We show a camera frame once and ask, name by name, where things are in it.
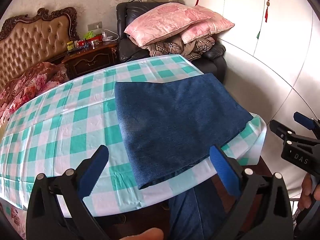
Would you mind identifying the small pink satin pillow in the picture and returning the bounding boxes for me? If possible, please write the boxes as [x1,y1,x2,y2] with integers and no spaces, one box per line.
[180,5,234,44]

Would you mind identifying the large pink satin pillow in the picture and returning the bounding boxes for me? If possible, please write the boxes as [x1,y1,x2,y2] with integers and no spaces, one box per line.
[124,3,209,48]

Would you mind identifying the dark wooden nightstand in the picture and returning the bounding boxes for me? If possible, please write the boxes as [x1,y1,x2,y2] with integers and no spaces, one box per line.
[48,41,120,80]

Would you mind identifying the teal white checkered tablecloth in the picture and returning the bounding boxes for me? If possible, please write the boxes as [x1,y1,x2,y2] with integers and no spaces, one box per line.
[0,54,267,218]

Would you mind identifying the black leather armchair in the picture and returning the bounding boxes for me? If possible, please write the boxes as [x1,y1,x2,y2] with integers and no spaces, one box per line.
[116,2,227,83]

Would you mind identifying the blue denim jeans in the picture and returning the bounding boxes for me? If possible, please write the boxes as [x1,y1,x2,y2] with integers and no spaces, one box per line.
[114,74,252,189]

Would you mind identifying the red tin box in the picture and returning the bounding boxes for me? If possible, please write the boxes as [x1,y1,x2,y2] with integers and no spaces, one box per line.
[77,34,103,48]

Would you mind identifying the white power strip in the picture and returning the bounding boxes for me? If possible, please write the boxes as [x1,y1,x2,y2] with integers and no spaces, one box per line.
[102,36,113,42]

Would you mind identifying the red tassel door ornament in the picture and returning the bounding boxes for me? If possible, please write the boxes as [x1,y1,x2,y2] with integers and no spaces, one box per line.
[265,0,270,23]

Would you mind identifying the operator left hand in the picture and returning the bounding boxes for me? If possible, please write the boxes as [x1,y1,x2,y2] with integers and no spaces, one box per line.
[120,228,164,240]

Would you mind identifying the yellow lidded jar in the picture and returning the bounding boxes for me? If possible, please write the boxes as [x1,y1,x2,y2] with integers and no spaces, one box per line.
[67,41,75,51]

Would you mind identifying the green crumpled bag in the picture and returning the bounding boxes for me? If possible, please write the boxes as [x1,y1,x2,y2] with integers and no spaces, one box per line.
[83,31,95,40]

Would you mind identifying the plaid beige folded blanket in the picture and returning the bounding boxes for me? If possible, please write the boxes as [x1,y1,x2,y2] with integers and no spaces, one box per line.
[119,35,215,62]

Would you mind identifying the wall power outlet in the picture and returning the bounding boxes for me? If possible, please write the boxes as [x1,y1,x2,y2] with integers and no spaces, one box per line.
[87,21,102,31]

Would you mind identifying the operator right hand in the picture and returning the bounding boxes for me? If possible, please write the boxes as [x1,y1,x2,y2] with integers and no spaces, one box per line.
[298,173,320,211]

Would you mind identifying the red floral bed quilt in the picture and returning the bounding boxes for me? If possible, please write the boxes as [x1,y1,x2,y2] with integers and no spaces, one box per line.
[1,62,69,124]

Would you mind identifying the operator blue jeans leg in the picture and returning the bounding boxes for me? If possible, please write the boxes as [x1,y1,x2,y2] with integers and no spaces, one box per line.
[168,179,226,239]

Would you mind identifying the tufted tan leather headboard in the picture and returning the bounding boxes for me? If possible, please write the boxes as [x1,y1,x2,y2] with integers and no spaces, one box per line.
[1,7,79,88]

